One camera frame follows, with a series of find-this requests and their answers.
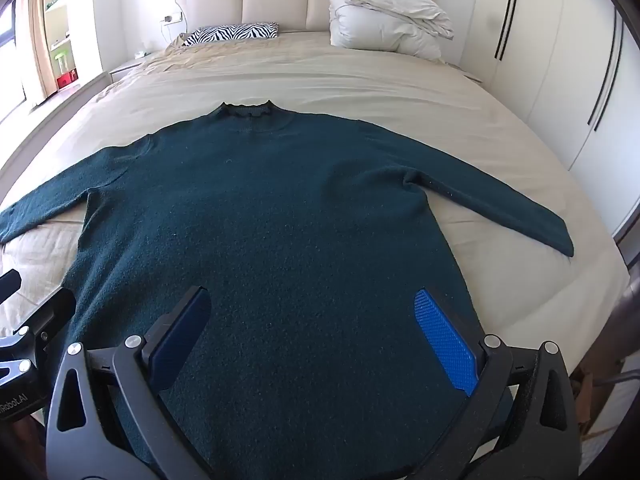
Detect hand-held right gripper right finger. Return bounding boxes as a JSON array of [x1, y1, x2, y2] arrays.
[[412, 287, 583, 480]]

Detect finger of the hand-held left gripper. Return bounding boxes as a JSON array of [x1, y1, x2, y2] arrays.
[[14, 287, 77, 362], [0, 269, 22, 307]]

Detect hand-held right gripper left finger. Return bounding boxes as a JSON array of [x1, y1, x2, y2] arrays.
[[44, 286, 213, 480]]

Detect dark teal knit sweater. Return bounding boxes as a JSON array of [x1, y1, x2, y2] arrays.
[[0, 100, 575, 480]]

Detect green container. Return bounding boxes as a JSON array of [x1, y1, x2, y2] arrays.
[[50, 42, 71, 74]]

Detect beige curtain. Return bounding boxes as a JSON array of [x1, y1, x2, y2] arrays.
[[14, 0, 52, 107]]

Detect white nightstand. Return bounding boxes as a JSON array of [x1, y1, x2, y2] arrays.
[[109, 55, 152, 82]]

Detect bed with beige sheet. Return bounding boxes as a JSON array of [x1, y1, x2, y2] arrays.
[[0, 30, 632, 480]]

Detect white wardrobe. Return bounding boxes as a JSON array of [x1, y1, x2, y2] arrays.
[[440, 0, 640, 241]]

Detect zebra print pillow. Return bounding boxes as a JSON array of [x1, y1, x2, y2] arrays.
[[181, 22, 279, 47]]

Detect white folded duvet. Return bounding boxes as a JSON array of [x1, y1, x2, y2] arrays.
[[328, 0, 455, 59]]

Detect white wall shelf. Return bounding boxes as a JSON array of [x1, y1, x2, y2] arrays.
[[42, 0, 82, 92]]

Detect black wardrobe handle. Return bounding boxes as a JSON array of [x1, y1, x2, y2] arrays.
[[587, 10, 624, 132], [494, 0, 522, 60]]

